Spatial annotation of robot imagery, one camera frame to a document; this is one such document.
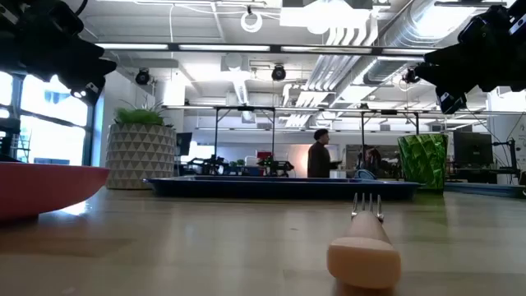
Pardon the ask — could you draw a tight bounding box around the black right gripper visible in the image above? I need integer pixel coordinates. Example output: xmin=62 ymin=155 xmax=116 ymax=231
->
xmin=413 ymin=39 xmax=526 ymax=94

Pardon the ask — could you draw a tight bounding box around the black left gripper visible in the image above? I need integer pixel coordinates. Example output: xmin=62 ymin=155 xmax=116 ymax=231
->
xmin=0 ymin=24 xmax=118 ymax=86

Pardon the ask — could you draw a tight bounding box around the green ribbed cup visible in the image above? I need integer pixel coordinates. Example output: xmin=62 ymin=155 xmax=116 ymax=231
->
xmin=396 ymin=133 xmax=450 ymax=193

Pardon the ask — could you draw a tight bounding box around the pink plastic plate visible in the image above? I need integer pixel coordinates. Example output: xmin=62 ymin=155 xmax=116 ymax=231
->
xmin=0 ymin=161 xmax=111 ymax=223

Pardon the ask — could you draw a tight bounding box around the fork with orange handle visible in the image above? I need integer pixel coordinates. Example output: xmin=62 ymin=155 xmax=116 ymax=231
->
xmin=326 ymin=192 xmax=403 ymax=290

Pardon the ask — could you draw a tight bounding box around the blue plastic tray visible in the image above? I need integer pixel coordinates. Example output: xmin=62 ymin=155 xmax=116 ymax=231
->
xmin=142 ymin=175 xmax=421 ymax=202

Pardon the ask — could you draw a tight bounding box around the large dark monitor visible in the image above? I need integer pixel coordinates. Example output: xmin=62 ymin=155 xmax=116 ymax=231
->
xmin=453 ymin=131 xmax=495 ymax=168

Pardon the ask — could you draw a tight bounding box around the succulent in patterned pot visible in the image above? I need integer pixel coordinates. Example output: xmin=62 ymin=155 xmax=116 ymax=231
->
xmin=105 ymin=98 xmax=178 ymax=191

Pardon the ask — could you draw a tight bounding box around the person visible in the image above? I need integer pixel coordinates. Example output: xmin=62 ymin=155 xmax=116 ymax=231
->
xmin=363 ymin=146 xmax=382 ymax=178
xmin=307 ymin=128 xmax=343 ymax=179

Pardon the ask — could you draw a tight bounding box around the small dark monitor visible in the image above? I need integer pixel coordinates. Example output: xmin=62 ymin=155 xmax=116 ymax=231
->
xmin=176 ymin=132 xmax=194 ymax=157

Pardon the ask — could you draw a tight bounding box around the blue flat board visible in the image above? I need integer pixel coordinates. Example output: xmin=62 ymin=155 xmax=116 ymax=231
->
xmin=443 ymin=182 xmax=526 ymax=200

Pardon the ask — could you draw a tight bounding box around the overhead bar with light strips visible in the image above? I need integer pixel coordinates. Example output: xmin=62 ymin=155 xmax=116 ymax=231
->
xmin=94 ymin=42 xmax=439 ymax=58

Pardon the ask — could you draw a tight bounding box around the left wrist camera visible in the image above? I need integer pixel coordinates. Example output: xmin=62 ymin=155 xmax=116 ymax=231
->
xmin=70 ymin=81 xmax=101 ymax=106

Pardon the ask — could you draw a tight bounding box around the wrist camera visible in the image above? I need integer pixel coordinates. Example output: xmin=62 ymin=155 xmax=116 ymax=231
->
xmin=436 ymin=88 xmax=468 ymax=115
xmin=70 ymin=81 xmax=101 ymax=106

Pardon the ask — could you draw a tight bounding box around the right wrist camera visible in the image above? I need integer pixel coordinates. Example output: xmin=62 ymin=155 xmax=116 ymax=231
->
xmin=436 ymin=88 xmax=468 ymax=115

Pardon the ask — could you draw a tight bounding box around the silver ventilation duct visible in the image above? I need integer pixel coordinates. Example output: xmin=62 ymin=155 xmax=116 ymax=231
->
xmin=361 ymin=0 xmax=510 ymax=86

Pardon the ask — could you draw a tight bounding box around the black metal stand frame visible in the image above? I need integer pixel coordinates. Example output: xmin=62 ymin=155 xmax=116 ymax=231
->
xmin=213 ymin=105 xmax=277 ymax=174
xmin=360 ymin=109 xmax=421 ymax=170

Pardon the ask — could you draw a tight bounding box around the white cable coil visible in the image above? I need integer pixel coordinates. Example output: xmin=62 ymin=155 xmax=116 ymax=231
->
xmin=240 ymin=10 xmax=264 ymax=35

